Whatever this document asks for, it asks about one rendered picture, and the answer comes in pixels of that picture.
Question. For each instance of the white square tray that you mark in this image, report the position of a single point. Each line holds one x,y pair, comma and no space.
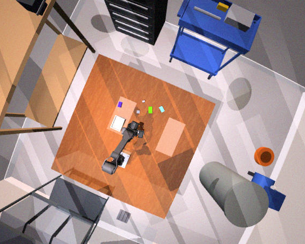
117,123

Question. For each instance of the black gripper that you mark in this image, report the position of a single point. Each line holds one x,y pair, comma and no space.
140,134

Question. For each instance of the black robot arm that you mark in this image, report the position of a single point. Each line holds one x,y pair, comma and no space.
118,159

